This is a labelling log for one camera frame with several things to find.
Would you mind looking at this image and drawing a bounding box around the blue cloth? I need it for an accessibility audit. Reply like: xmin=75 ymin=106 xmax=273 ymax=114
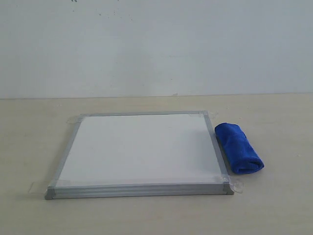
xmin=215 ymin=123 xmax=264 ymax=174

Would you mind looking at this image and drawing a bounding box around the white board aluminium frame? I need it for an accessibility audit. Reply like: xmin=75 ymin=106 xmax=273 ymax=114
xmin=45 ymin=111 xmax=234 ymax=200

